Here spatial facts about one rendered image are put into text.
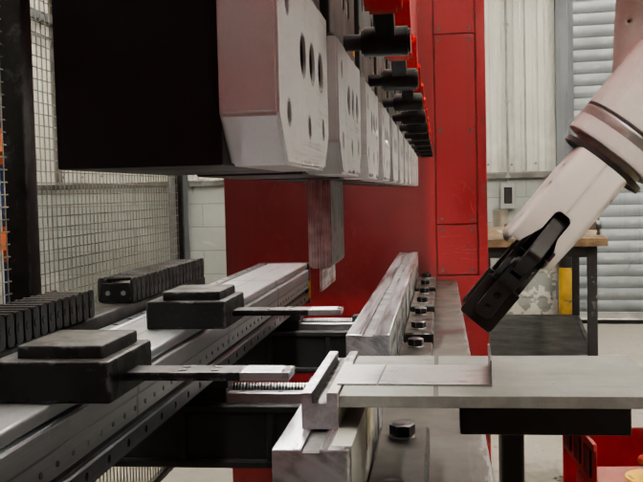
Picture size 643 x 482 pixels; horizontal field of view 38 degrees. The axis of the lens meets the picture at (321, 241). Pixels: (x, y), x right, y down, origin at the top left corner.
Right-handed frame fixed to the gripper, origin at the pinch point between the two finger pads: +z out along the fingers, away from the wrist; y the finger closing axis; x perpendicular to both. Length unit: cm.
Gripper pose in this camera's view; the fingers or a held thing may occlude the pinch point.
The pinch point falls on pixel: (487, 300)
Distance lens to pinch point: 82.4
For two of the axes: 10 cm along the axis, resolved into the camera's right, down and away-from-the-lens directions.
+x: 7.7, 6.3, -1.1
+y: -1.8, 0.5, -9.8
